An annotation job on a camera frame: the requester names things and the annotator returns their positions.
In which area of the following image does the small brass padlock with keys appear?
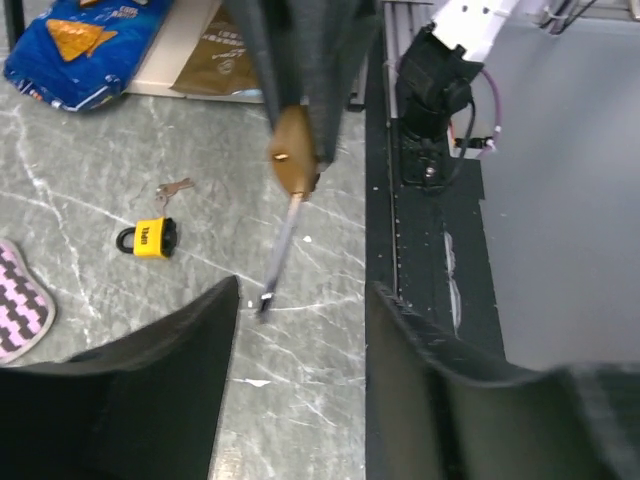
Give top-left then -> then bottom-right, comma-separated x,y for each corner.
256,105 -> 318,323

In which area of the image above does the blue chips bag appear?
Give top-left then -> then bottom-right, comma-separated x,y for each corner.
3,0 -> 173,112

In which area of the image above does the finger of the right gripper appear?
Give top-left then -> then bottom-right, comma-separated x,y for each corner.
224,0 -> 310,128
294,1 -> 380,169

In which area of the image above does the pink black zigzag sponge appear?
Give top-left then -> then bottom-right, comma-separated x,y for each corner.
1,238 -> 57,366

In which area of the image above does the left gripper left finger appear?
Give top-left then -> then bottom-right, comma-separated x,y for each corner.
1,276 -> 240,479

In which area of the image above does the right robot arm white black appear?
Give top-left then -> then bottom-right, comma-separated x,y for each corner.
225,1 -> 516,169

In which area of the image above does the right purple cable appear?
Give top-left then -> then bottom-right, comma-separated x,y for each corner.
474,64 -> 506,156

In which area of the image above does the yellow padlock black shackle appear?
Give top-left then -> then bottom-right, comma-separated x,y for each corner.
116,217 -> 178,259

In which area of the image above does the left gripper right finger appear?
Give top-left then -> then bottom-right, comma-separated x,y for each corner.
365,282 -> 639,479

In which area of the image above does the black shelf frame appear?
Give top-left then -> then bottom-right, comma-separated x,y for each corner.
3,0 -> 26,50

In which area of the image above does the beige lower shelf board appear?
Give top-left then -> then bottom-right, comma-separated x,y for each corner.
124,0 -> 226,99

